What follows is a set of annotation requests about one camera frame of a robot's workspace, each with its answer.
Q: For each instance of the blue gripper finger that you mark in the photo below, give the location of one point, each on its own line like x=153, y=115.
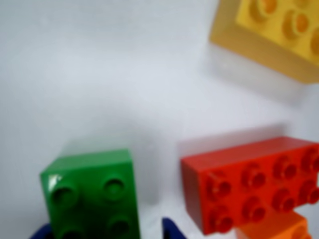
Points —
x=172, y=230
x=43, y=232

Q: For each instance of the green 2x4 building block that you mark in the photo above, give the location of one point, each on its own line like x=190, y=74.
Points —
x=94, y=194

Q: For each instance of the red 2x4 building block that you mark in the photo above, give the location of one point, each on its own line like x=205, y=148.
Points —
x=254, y=184

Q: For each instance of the orange building block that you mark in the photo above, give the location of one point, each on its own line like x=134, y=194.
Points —
x=281, y=227

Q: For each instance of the yellow building block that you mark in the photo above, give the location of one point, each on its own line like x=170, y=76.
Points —
x=269, y=39

